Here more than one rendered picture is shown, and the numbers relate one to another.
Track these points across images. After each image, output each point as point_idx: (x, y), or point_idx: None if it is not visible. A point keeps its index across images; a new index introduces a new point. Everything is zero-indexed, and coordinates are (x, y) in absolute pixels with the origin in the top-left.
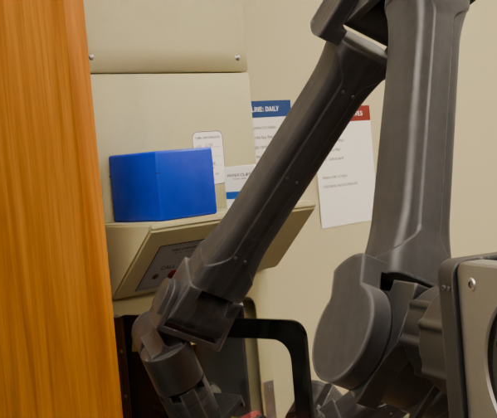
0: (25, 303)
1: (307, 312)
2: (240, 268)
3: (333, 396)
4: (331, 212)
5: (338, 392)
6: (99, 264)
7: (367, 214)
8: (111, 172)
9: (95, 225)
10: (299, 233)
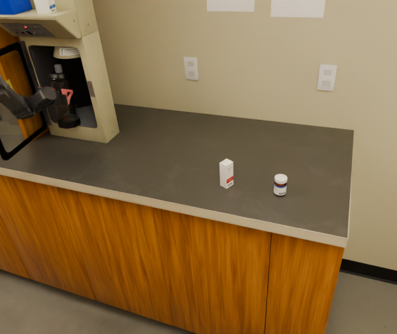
0: None
1: (252, 58)
2: None
3: (37, 95)
4: (280, 8)
5: (40, 94)
6: None
7: (313, 13)
8: None
9: None
10: (253, 16)
